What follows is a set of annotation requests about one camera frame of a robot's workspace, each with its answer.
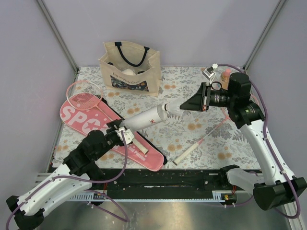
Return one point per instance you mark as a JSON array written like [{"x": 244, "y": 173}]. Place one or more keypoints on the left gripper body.
[{"x": 115, "y": 125}]

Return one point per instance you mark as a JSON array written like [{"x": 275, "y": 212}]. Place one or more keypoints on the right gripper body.
[{"x": 216, "y": 98}]

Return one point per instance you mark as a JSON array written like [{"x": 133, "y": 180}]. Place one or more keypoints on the shuttlecock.
[{"x": 173, "y": 107}]

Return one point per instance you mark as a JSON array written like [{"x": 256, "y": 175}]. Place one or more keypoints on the pink racket cover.
[{"x": 93, "y": 119}]

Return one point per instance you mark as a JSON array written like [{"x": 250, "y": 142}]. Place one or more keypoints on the white shuttlecock tube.
[{"x": 146, "y": 119}]

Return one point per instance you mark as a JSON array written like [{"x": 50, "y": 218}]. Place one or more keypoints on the pink badminton racket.
[
  {"x": 207, "y": 141},
  {"x": 84, "y": 95}
]

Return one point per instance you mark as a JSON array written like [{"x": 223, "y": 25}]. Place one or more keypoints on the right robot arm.
[{"x": 278, "y": 185}]

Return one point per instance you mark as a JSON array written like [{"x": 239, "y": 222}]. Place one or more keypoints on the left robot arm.
[{"x": 77, "y": 173}]

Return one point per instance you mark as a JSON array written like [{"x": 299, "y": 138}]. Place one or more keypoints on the peach lotion bottle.
[{"x": 224, "y": 77}]

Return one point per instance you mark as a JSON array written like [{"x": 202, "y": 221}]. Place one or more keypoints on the floral tablecloth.
[{"x": 177, "y": 82}]

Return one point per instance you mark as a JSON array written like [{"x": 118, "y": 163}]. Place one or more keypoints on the white item inside bag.
[{"x": 128, "y": 72}]

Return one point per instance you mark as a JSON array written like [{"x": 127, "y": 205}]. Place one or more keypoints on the beige canvas tote bag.
[{"x": 131, "y": 67}]

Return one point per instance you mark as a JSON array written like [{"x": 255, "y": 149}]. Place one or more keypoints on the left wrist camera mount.
[{"x": 126, "y": 135}]

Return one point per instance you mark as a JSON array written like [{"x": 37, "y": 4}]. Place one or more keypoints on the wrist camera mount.
[
  {"x": 209, "y": 72},
  {"x": 126, "y": 135}
]

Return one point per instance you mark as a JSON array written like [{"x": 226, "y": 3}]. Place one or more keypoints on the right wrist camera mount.
[{"x": 209, "y": 72}]

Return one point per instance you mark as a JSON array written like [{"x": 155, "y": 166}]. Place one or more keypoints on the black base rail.
[{"x": 165, "y": 184}]

